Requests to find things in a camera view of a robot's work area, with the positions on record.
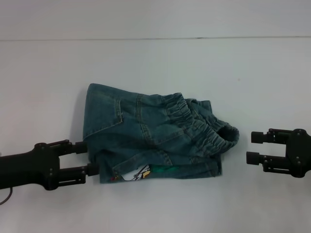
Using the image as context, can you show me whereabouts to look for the blue denim shorts with print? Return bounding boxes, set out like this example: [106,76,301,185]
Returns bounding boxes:
[82,83,240,185]

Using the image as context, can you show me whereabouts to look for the thin dark cable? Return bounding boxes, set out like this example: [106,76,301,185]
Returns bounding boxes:
[0,186,14,205]

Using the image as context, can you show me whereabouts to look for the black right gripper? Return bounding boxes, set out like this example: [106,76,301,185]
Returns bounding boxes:
[245,127,311,180]

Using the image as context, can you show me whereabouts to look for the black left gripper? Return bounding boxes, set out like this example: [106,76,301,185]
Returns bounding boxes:
[0,139,101,192]

